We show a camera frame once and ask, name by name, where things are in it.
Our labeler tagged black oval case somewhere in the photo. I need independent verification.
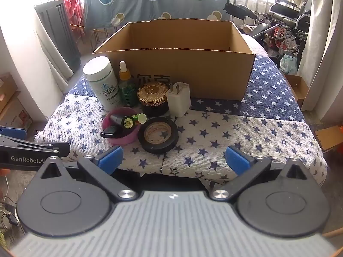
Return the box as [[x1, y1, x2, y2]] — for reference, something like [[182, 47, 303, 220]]
[[101, 125, 123, 139]]

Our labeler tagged pink silicone bowl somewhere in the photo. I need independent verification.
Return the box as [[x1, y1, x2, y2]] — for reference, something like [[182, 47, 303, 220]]
[[102, 107, 141, 146]]

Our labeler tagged green black tube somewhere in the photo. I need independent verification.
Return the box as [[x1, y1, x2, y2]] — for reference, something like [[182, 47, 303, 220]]
[[110, 113, 147, 129]]

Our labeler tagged white supplement bottle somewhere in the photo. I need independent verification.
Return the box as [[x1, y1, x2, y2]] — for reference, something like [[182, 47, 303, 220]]
[[83, 56, 121, 111]]

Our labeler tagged black tape roll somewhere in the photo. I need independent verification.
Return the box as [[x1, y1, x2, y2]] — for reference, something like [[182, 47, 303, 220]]
[[138, 117, 179, 155]]

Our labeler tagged green dropper bottle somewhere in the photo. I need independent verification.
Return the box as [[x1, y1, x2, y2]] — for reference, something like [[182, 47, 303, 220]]
[[119, 61, 138, 107]]

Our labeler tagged gold lid dark jar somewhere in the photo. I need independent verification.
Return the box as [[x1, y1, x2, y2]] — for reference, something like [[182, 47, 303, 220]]
[[137, 81, 168, 118]]

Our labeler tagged star pattern table cloth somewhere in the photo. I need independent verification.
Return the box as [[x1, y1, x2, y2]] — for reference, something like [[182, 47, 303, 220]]
[[34, 35, 328, 188]]

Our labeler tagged small cardboard tray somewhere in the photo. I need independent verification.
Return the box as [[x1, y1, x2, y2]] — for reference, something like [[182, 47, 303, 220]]
[[284, 74, 309, 108]]

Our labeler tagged black folded panel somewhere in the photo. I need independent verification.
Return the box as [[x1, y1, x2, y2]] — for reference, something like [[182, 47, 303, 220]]
[[35, 0, 81, 71]]

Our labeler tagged grey curtain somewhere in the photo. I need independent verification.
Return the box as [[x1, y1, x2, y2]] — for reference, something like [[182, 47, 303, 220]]
[[298, 0, 342, 122]]

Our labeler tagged red hanging cloth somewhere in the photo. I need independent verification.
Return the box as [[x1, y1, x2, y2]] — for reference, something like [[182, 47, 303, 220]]
[[63, 0, 84, 37]]

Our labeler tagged brown cardboard box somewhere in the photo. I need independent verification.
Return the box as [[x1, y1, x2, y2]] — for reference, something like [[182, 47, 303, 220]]
[[93, 19, 256, 100]]

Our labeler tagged blue hanging bedsheet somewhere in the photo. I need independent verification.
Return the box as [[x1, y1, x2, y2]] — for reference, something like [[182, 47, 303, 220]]
[[84, 0, 228, 29]]

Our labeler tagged black wheelchair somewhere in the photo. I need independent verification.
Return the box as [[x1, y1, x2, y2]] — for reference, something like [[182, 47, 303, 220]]
[[267, 0, 312, 60]]

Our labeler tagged black scooter seat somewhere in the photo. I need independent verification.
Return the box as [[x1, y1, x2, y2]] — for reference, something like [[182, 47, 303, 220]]
[[223, 0, 257, 20]]

